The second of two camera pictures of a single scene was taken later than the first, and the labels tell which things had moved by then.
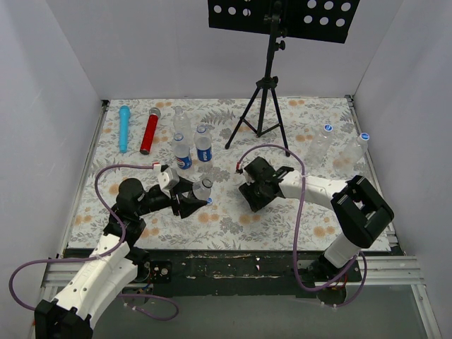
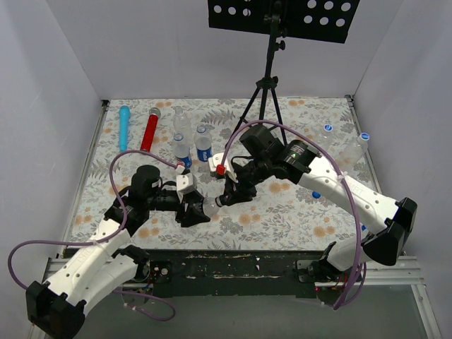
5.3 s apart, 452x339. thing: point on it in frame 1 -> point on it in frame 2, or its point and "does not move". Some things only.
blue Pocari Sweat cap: [364, 136] does not move
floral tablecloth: [271, 164] does not move
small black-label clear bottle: [202, 188] -> [210, 207]
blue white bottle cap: [328, 128] does not move
